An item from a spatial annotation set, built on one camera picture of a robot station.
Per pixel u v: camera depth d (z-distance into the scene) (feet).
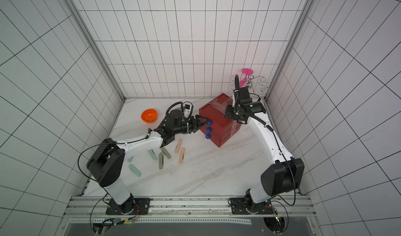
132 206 2.31
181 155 2.94
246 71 3.19
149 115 3.48
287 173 1.33
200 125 2.39
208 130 2.87
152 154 2.95
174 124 2.19
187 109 2.56
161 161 2.87
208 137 3.04
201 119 2.47
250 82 2.87
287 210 2.29
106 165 1.49
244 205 2.38
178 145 3.04
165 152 2.99
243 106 1.87
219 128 2.55
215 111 2.78
